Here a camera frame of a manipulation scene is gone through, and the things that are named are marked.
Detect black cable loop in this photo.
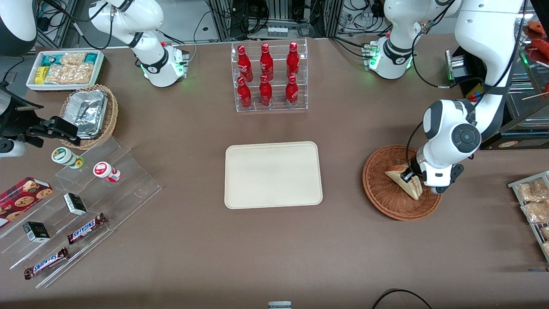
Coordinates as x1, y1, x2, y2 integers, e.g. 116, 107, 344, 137
371, 289, 434, 309

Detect large clear cracker bag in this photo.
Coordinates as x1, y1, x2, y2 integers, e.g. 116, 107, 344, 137
45, 64, 94, 85

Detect red cola bottle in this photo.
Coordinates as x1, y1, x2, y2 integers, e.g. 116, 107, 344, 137
259, 75, 273, 107
237, 77, 252, 109
260, 43, 274, 81
237, 45, 253, 82
287, 42, 300, 79
285, 75, 299, 108

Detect grey wire rack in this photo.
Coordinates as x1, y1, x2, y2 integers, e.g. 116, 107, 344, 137
508, 171, 549, 263

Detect brown wicker basket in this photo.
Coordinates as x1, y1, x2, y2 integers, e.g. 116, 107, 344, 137
362, 145, 443, 221

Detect wooden skewer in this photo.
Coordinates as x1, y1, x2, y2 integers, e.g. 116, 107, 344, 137
521, 84, 549, 101

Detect steel warmer pan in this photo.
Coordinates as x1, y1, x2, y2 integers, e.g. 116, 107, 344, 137
506, 84, 549, 125

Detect small black box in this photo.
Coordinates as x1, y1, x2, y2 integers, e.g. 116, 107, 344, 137
63, 193, 87, 216
22, 221, 51, 243

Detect triangular sandwich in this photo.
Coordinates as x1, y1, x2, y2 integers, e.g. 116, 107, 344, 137
385, 163, 423, 201

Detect beige rectangular tray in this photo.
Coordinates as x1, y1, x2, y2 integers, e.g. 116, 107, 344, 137
224, 141, 323, 210

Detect green capped yogurt bottle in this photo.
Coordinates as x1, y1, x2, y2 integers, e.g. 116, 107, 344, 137
51, 147, 84, 169

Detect light wicker basket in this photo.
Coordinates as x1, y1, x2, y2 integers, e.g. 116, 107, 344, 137
59, 84, 119, 150

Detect aluminium frame rack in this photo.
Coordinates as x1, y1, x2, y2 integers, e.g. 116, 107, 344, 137
206, 0, 344, 41

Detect small clear cracker bag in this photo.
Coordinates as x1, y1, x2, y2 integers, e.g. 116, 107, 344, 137
60, 52, 86, 66

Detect red sausage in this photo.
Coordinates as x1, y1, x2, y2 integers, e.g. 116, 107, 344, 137
531, 38, 549, 65
528, 19, 549, 36

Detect snickers chocolate bar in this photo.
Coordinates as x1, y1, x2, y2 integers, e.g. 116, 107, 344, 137
67, 213, 108, 245
24, 247, 69, 280

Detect aluminium foil tray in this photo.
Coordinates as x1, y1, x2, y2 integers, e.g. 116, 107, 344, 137
65, 90, 109, 140

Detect black food warmer machine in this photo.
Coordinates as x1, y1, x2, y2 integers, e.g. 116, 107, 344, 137
445, 6, 549, 151

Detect clear acrylic bottle rack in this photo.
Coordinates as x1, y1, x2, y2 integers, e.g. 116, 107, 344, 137
231, 39, 308, 113

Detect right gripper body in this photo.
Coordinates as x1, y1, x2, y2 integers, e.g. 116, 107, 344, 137
0, 85, 27, 139

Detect red cookie box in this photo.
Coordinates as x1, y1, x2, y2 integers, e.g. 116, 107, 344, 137
0, 177, 54, 229

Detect red capped yogurt bottle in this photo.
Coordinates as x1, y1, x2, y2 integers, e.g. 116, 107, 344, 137
93, 161, 121, 183

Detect clear acrylic stepped display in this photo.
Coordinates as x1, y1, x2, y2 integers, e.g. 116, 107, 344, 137
0, 136, 163, 289

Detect white snack bin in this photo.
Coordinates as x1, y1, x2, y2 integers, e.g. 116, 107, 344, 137
26, 50, 105, 91

